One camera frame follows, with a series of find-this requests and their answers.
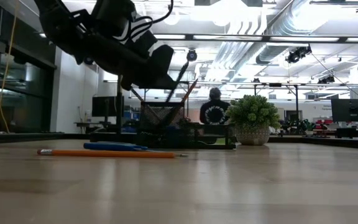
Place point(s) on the black computer monitor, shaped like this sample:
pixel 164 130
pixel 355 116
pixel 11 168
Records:
pixel 104 105
pixel 350 110

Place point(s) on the light tan pencil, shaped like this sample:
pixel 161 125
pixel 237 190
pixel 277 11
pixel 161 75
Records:
pixel 137 95

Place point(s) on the black ceiling spotlight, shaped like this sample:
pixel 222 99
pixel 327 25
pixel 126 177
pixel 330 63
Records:
pixel 191 56
pixel 297 54
pixel 88 60

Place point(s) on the person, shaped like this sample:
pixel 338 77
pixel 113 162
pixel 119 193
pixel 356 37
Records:
pixel 214 113

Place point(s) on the black metal gantry frame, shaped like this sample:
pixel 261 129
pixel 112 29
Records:
pixel 275 84
pixel 183 82

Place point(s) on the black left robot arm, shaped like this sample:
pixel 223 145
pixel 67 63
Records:
pixel 61 25

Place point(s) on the black aluminium table frame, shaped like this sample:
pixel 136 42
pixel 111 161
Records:
pixel 26 137

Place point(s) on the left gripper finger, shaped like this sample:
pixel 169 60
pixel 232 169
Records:
pixel 160 83

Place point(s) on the green potted plant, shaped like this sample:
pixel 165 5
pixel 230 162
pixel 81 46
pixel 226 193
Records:
pixel 253 112

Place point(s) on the black mesh desk organizer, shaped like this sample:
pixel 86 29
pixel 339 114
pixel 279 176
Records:
pixel 157 116

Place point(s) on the orange pencil with eraser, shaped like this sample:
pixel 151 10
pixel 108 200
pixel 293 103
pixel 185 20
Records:
pixel 104 153

